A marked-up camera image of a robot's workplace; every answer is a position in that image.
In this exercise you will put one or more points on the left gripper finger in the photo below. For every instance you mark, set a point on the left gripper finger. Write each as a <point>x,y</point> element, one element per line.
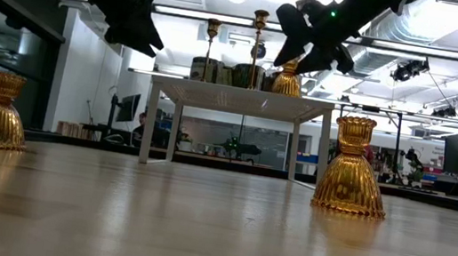
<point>120,36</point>
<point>147,36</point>

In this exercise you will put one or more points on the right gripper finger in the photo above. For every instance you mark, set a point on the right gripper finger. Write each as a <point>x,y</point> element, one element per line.
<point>296,30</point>
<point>319,62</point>

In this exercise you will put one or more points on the medium brass candlestick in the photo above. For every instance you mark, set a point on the medium brass candlestick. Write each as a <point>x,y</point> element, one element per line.
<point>261,18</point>

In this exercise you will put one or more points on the black background robot arm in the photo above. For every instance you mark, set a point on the black background robot arm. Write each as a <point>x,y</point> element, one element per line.
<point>235,144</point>

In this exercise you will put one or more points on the black ceiling spotlight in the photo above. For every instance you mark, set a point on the black ceiling spotlight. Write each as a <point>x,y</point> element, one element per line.
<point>410,69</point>
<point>444,111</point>
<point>263,52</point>

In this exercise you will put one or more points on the long ceiling light bar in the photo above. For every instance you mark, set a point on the long ceiling light bar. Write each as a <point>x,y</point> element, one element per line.
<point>209,15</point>

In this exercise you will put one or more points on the white perforated metal shelf riser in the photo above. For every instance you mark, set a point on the white perforated metal shelf riser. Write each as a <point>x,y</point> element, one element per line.
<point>237,100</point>

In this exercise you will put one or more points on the person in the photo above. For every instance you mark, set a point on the person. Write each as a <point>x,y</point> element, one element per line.
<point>141,127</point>

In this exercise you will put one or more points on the small wooden box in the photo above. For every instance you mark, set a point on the small wooden box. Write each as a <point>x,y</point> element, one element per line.
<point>71,129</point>

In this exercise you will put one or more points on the small background potted plant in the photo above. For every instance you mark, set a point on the small background potted plant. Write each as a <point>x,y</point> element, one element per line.
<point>184,143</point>

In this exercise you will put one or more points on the silver ceiling air duct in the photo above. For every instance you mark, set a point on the silver ceiling air duct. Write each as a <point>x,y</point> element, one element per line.
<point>405,27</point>

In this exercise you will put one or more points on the black aluminium rig frame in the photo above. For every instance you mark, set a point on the black aluminium rig frame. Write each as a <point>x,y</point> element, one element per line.
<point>206,161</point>

